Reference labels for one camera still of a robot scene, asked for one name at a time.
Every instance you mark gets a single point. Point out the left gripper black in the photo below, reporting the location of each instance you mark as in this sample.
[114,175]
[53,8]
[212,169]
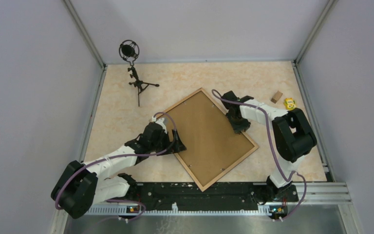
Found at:
[177,146]

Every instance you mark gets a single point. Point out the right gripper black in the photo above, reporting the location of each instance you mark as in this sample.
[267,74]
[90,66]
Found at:
[237,128]

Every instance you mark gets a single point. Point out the wooden picture frame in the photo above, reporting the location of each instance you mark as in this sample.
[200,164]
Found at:
[204,139]

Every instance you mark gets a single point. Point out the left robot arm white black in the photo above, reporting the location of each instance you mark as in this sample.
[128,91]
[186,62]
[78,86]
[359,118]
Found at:
[83,184]

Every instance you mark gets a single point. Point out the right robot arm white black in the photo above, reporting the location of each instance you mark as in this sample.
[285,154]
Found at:
[289,134]

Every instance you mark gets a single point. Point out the small brown wooden block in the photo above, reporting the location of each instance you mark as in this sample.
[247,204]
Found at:
[276,97]

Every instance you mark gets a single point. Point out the small yellow toy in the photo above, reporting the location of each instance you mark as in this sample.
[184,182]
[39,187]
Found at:
[289,104]

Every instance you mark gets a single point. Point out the black microphone on tripod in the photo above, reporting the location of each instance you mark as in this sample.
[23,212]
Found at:
[129,52]

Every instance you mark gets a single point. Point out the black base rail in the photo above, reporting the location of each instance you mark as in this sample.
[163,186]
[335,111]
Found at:
[221,196]

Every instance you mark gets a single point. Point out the white cable duct strip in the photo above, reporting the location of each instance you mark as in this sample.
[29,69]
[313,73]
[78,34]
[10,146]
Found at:
[123,210]

